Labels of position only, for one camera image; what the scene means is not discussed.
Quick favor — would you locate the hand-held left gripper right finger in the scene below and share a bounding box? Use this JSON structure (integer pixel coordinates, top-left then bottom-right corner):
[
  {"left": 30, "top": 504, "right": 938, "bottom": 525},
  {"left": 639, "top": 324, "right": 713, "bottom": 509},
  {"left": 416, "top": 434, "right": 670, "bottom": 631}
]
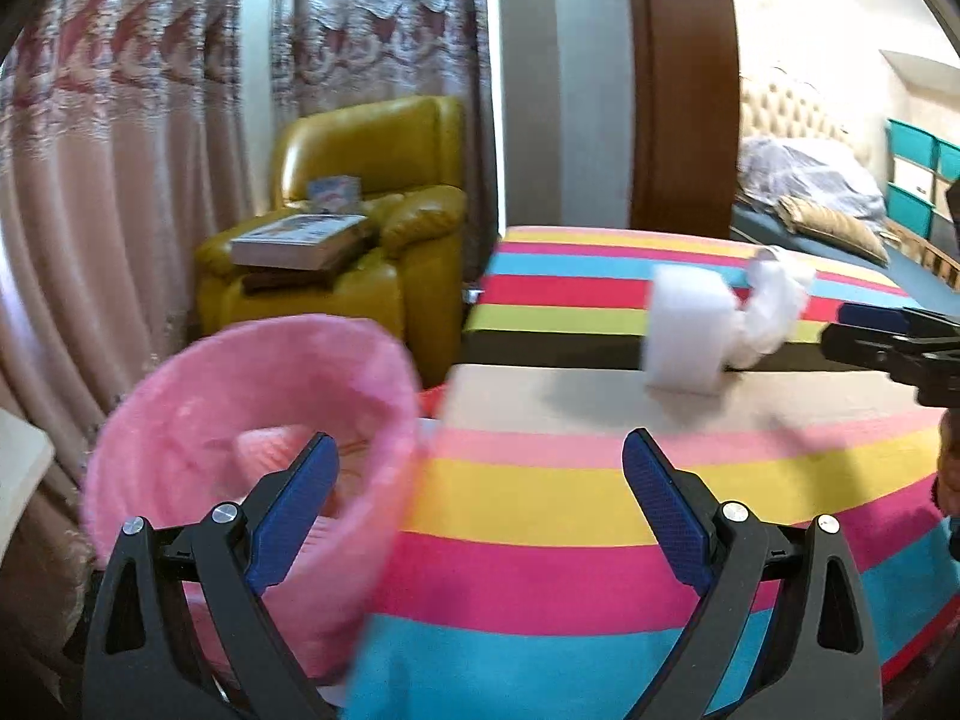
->
[{"left": 622, "top": 427, "right": 884, "bottom": 720}]

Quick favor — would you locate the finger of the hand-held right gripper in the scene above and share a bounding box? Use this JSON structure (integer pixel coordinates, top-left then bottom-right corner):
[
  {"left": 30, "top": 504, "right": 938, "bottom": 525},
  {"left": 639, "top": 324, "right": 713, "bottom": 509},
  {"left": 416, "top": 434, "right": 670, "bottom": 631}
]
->
[
  {"left": 838, "top": 304, "right": 960, "bottom": 350},
  {"left": 821, "top": 322, "right": 960, "bottom": 407}
]

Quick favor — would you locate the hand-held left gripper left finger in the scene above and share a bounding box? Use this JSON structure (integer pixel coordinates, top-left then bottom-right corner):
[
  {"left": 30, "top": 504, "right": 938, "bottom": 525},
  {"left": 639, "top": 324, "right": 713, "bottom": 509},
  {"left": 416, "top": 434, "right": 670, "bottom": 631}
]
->
[{"left": 81, "top": 431, "right": 342, "bottom": 720}]

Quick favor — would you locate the pink bag lined bin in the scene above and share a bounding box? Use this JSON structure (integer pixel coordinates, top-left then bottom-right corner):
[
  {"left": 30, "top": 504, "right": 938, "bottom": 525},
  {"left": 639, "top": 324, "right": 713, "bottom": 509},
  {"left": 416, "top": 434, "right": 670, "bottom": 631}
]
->
[{"left": 82, "top": 317, "right": 422, "bottom": 683}]

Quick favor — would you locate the white foam roll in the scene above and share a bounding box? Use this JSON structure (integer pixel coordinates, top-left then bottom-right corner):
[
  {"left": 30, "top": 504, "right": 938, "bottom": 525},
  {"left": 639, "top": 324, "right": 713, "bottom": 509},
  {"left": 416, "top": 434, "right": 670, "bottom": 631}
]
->
[{"left": 643, "top": 262, "right": 741, "bottom": 395}]

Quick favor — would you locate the person's right hand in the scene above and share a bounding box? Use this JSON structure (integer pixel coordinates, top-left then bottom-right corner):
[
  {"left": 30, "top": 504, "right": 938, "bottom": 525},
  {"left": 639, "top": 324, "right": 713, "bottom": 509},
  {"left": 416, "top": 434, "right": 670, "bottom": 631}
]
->
[{"left": 930, "top": 412, "right": 960, "bottom": 520}]

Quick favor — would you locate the stack of storage boxes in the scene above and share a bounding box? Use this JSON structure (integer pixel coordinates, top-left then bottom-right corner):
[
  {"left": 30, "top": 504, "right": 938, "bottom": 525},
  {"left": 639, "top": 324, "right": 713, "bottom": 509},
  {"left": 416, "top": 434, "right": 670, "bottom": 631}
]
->
[{"left": 886, "top": 118, "right": 960, "bottom": 239}]

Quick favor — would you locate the gold striped pillow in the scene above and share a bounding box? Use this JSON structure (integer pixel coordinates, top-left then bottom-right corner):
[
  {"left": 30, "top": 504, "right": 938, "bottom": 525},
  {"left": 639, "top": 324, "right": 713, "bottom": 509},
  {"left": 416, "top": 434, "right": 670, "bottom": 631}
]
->
[{"left": 776, "top": 195, "right": 891, "bottom": 266}]

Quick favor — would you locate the striped colourful tablecloth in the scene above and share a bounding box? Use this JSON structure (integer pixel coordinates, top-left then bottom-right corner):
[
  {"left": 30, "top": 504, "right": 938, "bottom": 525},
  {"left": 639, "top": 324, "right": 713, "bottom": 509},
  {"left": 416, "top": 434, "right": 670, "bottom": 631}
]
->
[{"left": 345, "top": 225, "right": 960, "bottom": 720}]

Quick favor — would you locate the blue bed mattress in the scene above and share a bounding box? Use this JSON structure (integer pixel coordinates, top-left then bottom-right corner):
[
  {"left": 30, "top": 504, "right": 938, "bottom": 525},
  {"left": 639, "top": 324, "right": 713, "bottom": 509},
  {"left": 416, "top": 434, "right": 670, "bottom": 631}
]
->
[{"left": 731, "top": 204, "right": 960, "bottom": 308}]

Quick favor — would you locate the grey crumpled blanket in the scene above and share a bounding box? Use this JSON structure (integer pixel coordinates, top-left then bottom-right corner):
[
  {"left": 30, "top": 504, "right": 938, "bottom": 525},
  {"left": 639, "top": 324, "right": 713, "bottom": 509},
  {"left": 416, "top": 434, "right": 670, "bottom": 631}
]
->
[{"left": 737, "top": 136, "right": 887, "bottom": 224}]

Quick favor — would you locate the beige tufted headboard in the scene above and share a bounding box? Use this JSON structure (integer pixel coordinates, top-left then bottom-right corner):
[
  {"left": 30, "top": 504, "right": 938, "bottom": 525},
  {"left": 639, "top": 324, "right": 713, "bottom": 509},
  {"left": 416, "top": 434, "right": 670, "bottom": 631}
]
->
[{"left": 739, "top": 79, "right": 872, "bottom": 170}]

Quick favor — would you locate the large flat book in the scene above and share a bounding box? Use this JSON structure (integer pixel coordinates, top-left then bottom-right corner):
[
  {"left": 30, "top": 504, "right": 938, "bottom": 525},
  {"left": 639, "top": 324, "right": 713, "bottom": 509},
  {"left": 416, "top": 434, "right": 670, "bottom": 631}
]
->
[{"left": 231, "top": 214, "right": 370, "bottom": 271}]

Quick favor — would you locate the white flat board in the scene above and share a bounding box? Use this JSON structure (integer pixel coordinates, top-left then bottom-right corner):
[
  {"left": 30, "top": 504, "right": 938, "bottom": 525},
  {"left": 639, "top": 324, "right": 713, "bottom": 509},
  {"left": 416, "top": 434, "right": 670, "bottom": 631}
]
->
[{"left": 0, "top": 406, "right": 58, "bottom": 545}]

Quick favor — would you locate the small pale printed box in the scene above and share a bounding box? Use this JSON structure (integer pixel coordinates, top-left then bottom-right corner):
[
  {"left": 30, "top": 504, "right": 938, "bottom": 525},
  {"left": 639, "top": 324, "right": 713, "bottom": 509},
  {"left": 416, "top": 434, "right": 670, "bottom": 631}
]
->
[{"left": 306, "top": 175, "right": 361, "bottom": 209}]

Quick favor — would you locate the yellow leather armchair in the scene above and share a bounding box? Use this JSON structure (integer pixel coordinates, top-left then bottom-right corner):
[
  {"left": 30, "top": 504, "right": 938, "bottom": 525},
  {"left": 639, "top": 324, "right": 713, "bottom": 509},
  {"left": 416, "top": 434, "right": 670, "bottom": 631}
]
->
[{"left": 196, "top": 96, "right": 467, "bottom": 385}]

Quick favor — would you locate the pink lace curtain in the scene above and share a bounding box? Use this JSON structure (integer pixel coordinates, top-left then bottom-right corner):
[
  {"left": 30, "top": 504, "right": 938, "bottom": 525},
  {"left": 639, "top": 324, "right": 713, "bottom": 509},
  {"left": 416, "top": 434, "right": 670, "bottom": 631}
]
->
[{"left": 0, "top": 0, "right": 500, "bottom": 661}]

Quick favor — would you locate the wooden bed rail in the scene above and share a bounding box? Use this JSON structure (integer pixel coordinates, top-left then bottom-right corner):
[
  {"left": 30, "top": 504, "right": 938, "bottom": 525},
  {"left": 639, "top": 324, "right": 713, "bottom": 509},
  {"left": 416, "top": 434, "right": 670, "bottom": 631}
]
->
[{"left": 883, "top": 216, "right": 960, "bottom": 290}]

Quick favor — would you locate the white wall air conditioner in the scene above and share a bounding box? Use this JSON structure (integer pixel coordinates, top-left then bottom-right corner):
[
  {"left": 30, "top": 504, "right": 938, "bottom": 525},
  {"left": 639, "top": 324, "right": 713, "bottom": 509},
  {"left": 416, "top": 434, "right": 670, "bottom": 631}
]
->
[{"left": 881, "top": 49, "right": 960, "bottom": 104}]

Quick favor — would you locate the brown wooden door frame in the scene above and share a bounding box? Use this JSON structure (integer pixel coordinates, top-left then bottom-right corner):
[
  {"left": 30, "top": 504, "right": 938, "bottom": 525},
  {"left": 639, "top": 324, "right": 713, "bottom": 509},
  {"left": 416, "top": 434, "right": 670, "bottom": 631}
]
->
[{"left": 626, "top": 0, "right": 743, "bottom": 241}]

